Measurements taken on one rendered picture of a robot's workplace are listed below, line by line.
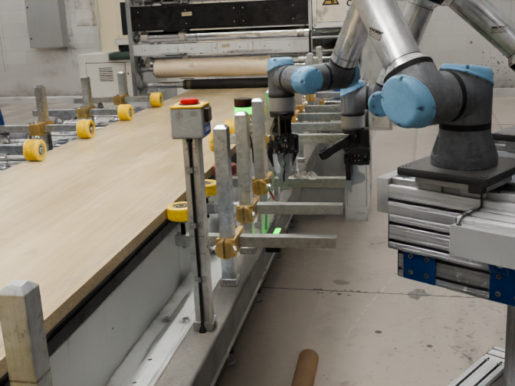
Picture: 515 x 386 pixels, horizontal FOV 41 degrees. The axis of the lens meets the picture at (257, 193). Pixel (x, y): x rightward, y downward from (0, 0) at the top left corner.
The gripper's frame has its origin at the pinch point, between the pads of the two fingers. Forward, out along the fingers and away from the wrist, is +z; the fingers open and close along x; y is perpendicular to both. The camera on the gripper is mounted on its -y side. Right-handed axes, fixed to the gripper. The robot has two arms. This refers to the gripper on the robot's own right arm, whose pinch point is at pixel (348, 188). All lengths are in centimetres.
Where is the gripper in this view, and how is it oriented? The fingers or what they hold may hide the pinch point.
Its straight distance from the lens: 229.1
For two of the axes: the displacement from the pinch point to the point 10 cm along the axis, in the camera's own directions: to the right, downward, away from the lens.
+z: 0.6, 9.6, 2.5
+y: 9.8, -0.1, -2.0
